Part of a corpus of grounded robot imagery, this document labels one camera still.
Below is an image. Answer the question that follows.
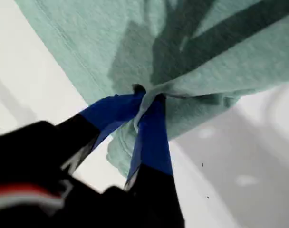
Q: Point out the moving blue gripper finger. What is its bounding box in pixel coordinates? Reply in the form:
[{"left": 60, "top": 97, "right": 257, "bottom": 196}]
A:
[{"left": 54, "top": 84, "right": 146, "bottom": 152}]

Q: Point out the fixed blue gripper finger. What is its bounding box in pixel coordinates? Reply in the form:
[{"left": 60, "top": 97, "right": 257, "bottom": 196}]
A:
[{"left": 124, "top": 94, "right": 182, "bottom": 214}]

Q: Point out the pale green T-shirt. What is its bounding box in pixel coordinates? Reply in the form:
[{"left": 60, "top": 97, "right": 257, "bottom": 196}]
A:
[{"left": 15, "top": 0, "right": 289, "bottom": 178}]

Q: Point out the gripper red white wire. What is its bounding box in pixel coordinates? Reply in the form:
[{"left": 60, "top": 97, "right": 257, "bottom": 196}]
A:
[{"left": 0, "top": 182, "right": 64, "bottom": 209}]

